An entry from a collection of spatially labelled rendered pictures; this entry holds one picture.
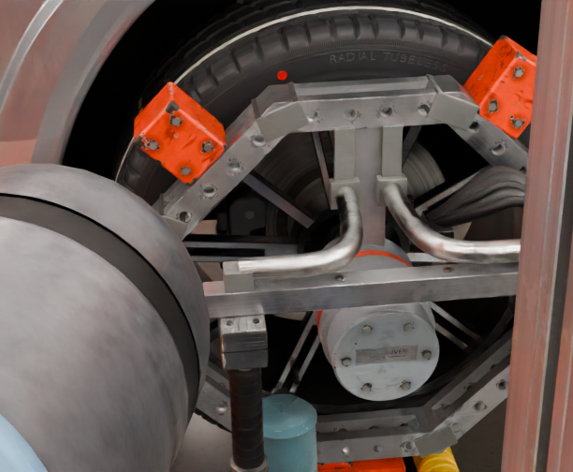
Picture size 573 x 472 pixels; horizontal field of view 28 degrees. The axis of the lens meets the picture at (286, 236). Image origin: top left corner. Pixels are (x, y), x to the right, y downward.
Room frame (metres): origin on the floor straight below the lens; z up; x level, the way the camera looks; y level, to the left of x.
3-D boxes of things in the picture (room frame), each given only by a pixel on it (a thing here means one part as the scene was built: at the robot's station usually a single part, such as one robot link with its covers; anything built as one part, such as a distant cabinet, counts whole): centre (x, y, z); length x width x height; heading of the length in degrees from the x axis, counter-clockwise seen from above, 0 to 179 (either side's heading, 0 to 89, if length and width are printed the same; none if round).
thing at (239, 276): (1.17, -0.01, 1.03); 0.19 x 0.18 x 0.11; 6
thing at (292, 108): (1.30, -0.10, 0.85); 0.54 x 0.07 x 0.54; 96
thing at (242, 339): (1.08, 0.05, 0.93); 0.09 x 0.05 x 0.05; 6
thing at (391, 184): (1.19, -0.21, 1.03); 0.19 x 0.18 x 0.11; 6
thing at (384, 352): (1.23, -0.10, 0.85); 0.21 x 0.14 x 0.14; 6
